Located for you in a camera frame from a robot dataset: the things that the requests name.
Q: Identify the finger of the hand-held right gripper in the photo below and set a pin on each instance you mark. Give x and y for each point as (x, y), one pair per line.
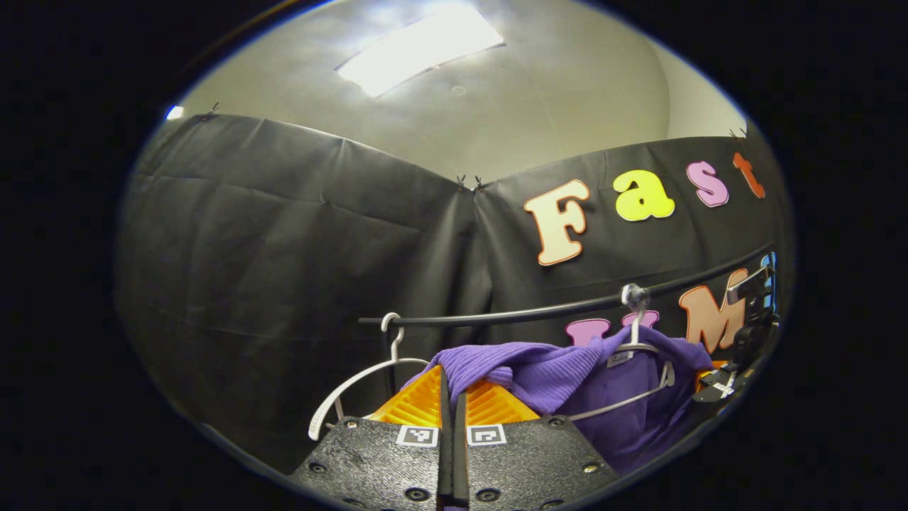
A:
(716, 387)

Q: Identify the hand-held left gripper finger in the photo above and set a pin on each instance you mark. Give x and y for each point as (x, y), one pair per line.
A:
(460, 461)
(446, 461)

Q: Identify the empty white hanger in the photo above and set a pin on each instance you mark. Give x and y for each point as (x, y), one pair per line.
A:
(314, 429)

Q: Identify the black clothes rack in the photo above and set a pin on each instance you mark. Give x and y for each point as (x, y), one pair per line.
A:
(511, 316)

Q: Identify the clear tape wrap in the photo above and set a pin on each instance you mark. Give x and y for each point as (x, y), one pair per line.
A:
(635, 297)

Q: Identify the black backdrop cloth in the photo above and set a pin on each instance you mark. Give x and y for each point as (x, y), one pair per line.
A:
(269, 248)

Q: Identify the ceiling light panel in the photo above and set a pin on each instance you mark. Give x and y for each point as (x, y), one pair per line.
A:
(418, 50)

